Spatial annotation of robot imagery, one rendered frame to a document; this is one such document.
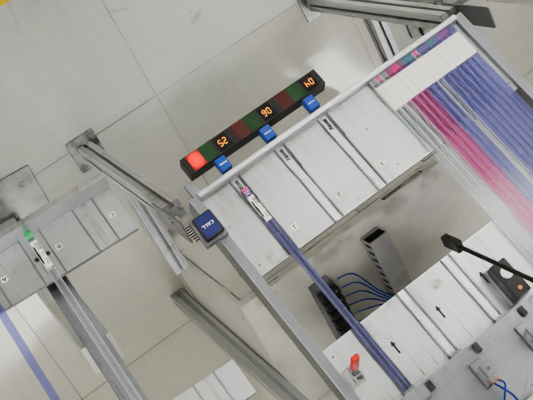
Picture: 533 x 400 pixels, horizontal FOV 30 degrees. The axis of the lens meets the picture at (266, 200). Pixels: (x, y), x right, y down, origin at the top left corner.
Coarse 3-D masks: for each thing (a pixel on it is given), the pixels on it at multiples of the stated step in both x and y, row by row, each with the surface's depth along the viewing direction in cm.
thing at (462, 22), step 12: (468, 24) 206; (468, 36) 206; (480, 36) 205; (480, 48) 205; (492, 48) 204; (492, 60) 204; (504, 60) 203; (504, 72) 203; (516, 72) 202; (516, 84) 202; (528, 84) 201; (528, 96) 201
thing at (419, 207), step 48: (384, 192) 226; (432, 192) 228; (336, 240) 219; (432, 240) 231; (192, 288) 260; (240, 288) 220; (288, 288) 217; (384, 288) 228; (240, 336) 239; (288, 336) 220
